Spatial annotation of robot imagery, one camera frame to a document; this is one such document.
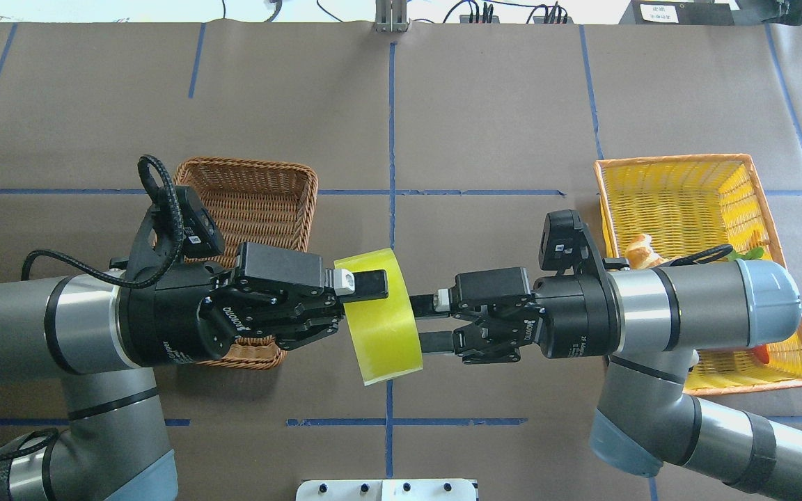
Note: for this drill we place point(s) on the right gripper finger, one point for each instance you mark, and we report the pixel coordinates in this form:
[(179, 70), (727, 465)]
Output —
[(432, 305), (437, 343)]

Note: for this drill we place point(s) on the black box with label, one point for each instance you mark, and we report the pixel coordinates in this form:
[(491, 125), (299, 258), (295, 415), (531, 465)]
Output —
[(677, 13)]

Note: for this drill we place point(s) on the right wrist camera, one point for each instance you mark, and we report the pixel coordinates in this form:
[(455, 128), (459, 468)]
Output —
[(567, 245)]

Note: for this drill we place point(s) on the aluminium frame post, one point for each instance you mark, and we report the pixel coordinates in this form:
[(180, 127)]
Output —
[(391, 16)]

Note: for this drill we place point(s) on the toy croissant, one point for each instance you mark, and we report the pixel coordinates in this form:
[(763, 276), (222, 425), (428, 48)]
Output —
[(641, 255)]

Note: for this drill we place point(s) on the yellow tape roll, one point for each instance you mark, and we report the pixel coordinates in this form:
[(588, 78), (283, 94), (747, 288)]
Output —
[(383, 331)]

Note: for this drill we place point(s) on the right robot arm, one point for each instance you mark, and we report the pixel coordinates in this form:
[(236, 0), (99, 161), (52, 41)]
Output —
[(649, 324)]

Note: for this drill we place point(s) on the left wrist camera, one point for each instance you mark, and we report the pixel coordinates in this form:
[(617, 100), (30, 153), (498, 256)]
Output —
[(200, 237)]

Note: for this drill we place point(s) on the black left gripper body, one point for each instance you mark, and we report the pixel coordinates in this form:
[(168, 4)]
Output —
[(164, 320)]

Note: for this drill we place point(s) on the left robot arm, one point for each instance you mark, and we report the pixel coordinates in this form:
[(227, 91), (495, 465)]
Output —
[(101, 341)]

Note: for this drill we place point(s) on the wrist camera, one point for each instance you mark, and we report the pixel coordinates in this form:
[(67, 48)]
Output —
[(567, 245), (200, 237)]

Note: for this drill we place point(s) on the yellow woven basket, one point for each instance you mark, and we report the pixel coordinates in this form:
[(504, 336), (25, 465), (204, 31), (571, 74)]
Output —
[(687, 203)]

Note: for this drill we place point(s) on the brown wicker basket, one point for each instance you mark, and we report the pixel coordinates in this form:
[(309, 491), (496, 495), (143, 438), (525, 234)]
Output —
[(268, 202)]

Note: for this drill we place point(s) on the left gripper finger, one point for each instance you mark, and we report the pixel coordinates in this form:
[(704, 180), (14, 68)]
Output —
[(356, 286)]

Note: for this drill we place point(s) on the toy carrot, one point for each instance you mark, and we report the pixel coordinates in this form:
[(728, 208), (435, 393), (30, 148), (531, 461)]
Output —
[(752, 254)]

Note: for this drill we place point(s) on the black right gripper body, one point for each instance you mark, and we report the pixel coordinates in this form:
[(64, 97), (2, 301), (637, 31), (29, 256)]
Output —
[(571, 316)]

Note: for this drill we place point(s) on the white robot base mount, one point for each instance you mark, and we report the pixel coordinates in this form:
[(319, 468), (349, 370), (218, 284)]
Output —
[(389, 489)]

